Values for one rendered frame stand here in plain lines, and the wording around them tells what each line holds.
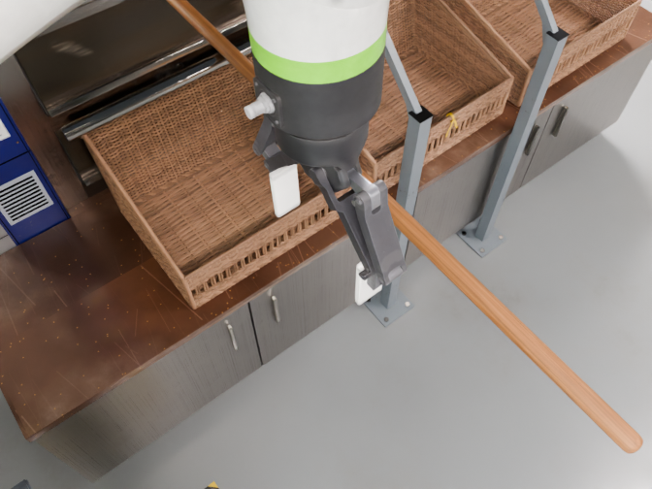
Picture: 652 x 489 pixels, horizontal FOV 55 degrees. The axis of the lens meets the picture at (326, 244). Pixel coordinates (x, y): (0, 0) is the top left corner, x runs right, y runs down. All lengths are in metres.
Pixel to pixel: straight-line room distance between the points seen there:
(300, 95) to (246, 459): 1.75
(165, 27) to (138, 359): 0.83
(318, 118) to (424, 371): 1.81
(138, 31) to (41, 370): 0.86
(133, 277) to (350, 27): 1.41
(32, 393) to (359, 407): 1.01
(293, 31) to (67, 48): 1.28
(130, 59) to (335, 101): 1.29
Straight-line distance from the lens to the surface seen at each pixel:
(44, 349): 1.71
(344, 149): 0.48
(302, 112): 0.43
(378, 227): 0.51
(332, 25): 0.38
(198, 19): 1.36
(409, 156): 1.60
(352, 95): 0.43
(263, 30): 0.40
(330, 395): 2.13
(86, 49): 1.65
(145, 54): 1.69
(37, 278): 1.82
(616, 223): 2.71
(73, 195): 1.90
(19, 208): 1.81
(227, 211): 1.79
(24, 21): 0.39
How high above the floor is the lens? 2.01
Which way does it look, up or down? 57 degrees down
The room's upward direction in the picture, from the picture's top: straight up
